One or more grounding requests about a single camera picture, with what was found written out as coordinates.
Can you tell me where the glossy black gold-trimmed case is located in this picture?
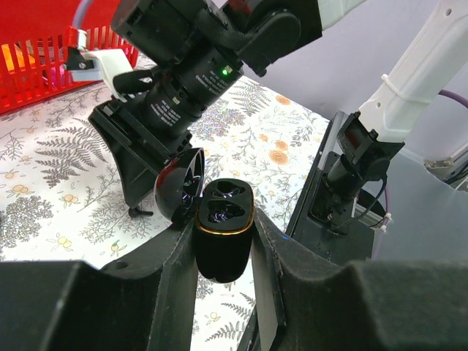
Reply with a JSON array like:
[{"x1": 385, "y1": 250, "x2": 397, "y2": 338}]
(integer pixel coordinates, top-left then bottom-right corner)
[{"x1": 154, "y1": 148, "x2": 255, "y2": 284}]

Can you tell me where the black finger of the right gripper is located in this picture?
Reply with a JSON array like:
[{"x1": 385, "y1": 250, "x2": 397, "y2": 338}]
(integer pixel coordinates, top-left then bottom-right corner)
[{"x1": 109, "y1": 138, "x2": 171, "y2": 208}]

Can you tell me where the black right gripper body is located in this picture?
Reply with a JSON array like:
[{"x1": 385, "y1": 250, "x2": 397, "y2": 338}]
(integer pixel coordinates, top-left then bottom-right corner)
[{"x1": 90, "y1": 47, "x2": 243, "y2": 154}]

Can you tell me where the floral patterned table mat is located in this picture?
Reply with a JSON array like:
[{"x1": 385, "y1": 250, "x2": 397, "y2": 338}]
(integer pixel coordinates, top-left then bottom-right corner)
[{"x1": 0, "y1": 61, "x2": 330, "y2": 351}]

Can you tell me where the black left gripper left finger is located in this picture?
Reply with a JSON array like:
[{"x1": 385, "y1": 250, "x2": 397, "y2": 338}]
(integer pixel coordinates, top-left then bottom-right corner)
[{"x1": 1, "y1": 222, "x2": 197, "y2": 350}]

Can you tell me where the black wireless earbud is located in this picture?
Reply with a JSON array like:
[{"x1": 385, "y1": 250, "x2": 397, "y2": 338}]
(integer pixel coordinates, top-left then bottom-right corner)
[{"x1": 128, "y1": 207, "x2": 154, "y2": 218}]

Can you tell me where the red plastic shopping basket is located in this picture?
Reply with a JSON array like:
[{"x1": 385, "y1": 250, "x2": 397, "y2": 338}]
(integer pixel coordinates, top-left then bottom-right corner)
[{"x1": 0, "y1": 0, "x2": 140, "y2": 116}]

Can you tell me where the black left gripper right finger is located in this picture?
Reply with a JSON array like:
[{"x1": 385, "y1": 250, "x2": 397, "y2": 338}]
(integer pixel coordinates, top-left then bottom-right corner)
[{"x1": 238, "y1": 210, "x2": 467, "y2": 350}]

